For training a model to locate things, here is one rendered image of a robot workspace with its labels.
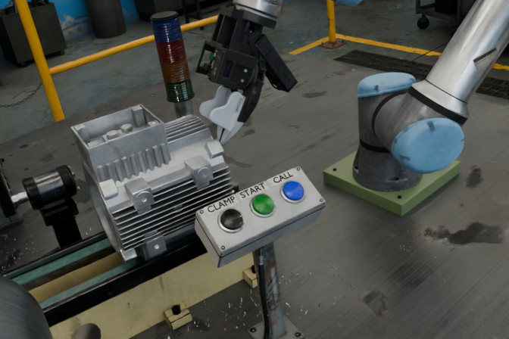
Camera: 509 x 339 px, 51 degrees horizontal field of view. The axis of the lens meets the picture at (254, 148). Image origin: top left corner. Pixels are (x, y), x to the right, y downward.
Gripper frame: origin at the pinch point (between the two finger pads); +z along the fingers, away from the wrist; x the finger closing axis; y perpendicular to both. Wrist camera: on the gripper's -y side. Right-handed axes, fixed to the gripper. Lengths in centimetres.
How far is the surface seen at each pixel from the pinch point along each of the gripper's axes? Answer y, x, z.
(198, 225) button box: 9.7, 14.7, 9.2
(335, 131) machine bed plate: -56, -33, 1
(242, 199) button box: 5.2, 16.0, 4.3
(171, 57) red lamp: -2.8, -33.3, -6.7
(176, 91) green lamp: -6.3, -33.7, 0.2
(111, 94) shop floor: -108, -332, 64
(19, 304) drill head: 32.1, 20.4, 16.8
